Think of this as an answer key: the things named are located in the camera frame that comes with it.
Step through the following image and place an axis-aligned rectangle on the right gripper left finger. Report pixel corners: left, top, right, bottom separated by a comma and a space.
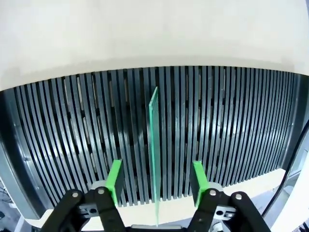
41, 159, 126, 232

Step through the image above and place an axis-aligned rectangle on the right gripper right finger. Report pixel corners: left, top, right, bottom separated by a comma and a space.
189, 160, 271, 232

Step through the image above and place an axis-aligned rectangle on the green circuit board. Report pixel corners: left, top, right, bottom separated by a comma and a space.
147, 86, 162, 227

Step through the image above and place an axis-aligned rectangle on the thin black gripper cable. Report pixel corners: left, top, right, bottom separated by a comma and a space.
262, 120, 309, 216

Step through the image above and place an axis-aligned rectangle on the black slotted PCB rack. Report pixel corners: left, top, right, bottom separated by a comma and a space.
0, 65, 309, 220

